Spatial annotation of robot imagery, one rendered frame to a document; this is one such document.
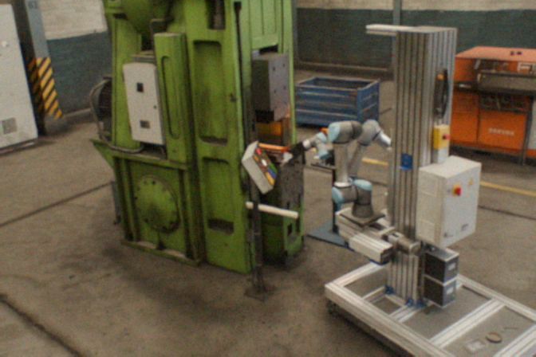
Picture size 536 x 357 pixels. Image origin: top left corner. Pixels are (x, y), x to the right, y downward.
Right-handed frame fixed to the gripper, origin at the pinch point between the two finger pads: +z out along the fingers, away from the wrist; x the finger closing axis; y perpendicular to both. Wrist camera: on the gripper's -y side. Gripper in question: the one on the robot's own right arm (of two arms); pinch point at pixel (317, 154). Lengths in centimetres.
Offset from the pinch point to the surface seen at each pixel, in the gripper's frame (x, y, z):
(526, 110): 322, 33, -115
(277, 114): -8.2, -31.8, 30.7
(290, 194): -1.6, 39.3, 24.8
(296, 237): 7, 85, 26
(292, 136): 41, 3, 45
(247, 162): -74, -15, 16
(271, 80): -14, -60, 31
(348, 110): 348, 62, 123
